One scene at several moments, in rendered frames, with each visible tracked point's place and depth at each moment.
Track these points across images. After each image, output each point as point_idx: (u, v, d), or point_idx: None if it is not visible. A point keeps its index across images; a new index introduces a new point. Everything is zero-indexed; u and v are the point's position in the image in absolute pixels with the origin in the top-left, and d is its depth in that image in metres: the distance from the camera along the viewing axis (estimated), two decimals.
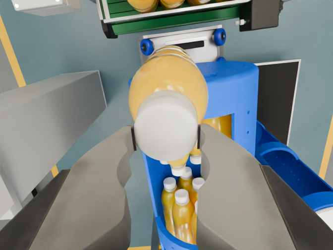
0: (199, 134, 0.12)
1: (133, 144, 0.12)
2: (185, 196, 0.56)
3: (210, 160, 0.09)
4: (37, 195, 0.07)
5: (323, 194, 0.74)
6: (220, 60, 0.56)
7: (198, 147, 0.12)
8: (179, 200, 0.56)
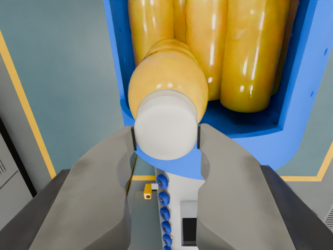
0: (199, 134, 0.12)
1: (133, 144, 0.12)
2: None
3: (210, 160, 0.09)
4: (37, 195, 0.07)
5: None
6: None
7: (198, 147, 0.12)
8: None
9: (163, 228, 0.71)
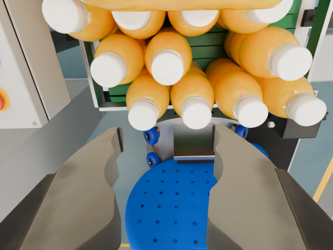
0: (214, 134, 0.11)
1: (120, 145, 0.12)
2: None
3: (224, 161, 0.09)
4: (22, 201, 0.07)
5: None
6: None
7: (212, 148, 0.12)
8: None
9: None
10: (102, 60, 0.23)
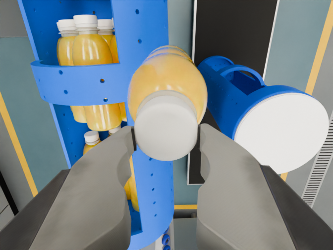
0: (199, 134, 0.12)
1: (133, 144, 0.12)
2: (71, 19, 0.39)
3: (210, 160, 0.09)
4: (37, 195, 0.07)
5: (277, 86, 0.60)
6: None
7: (198, 147, 0.12)
8: (61, 25, 0.39)
9: None
10: None
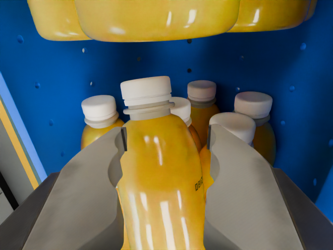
0: (210, 134, 0.11)
1: (123, 145, 0.12)
2: None
3: (220, 160, 0.09)
4: (27, 200, 0.07)
5: None
6: None
7: (208, 147, 0.12)
8: None
9: None
10: None
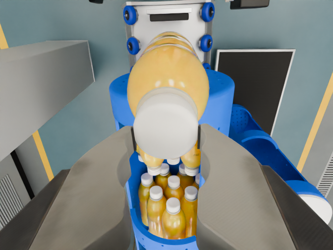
0: (199, 134, 0.12)
1: (133, 144, 0.12)
2: (159, 193, 0.59)
3: (210, 160, 0.09)
4: (37, 195, 0.07)
5: (294, 182, 0.77)
6: (205, 39, 0.53)
7: (198, 147, 0.12)
8: (152, 196, 0.60)
9: None
10: (162, 112, 0.11)
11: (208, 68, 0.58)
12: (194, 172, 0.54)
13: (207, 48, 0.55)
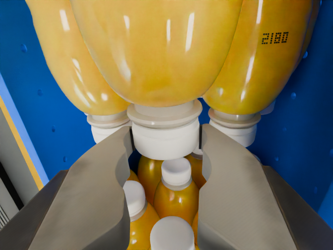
0: (201, 134, 0.12)
1: (132, 144, 0.12)
2: (134, 201, 0.21)
3: (212, 160, 0.09)
4: (36, 196, 0.07)
5: None
6: None
7: (199, 147, 0.12)
8: None
9: None
10: (163, 156, 0.11)
11: None
12: (245, 135, 0.15)
13: None
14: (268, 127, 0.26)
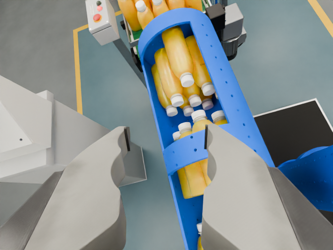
0: (207, 134, 0.11)
1: (127, 145, 0.12)
2: (186, 122, 0.61)
3: (217, 160, 0.09)
4: (30, 198, 0.07)
5: None
6: None
7: (205, 147, 0.12)
8: (181, 126, 0.60)
9: None
10: (187, 81, 0.59)
11: None
12: (209, 86, 0.62)
13: None
14: None
